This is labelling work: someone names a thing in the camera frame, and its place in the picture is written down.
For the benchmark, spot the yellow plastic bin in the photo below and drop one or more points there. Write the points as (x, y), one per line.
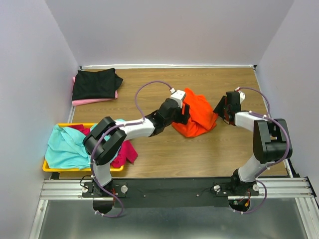
(74, 170)

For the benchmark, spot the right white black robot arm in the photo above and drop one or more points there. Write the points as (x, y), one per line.
(271, 143)

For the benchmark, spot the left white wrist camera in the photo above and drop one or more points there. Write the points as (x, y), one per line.
(178, 96)

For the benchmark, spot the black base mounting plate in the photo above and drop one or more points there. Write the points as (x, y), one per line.
(171, 192)

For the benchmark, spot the black folded t shirt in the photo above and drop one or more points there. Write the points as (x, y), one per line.
(96, 85)

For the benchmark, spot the teal t shirt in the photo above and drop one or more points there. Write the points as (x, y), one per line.
(67, 147)

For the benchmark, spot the magenta t shirt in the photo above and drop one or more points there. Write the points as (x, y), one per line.
(124, 154)

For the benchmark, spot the pink folded t shirt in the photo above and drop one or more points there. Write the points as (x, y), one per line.
(90, 101)

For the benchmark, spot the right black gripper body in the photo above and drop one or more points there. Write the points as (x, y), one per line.
(221, 108)

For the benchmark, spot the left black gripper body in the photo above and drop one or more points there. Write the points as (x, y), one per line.
(178, 116)

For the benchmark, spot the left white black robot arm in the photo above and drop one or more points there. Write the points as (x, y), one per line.
(106, 138)

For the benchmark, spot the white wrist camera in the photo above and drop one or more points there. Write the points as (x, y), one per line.
(241, 94)
(178, 96)

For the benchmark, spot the orange t shirt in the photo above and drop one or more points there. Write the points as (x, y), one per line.
(202, 118)

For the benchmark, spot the aluminium rail frame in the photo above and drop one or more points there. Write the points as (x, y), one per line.
(286, 208)

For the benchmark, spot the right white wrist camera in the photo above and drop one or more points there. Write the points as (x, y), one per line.
(241, 94)

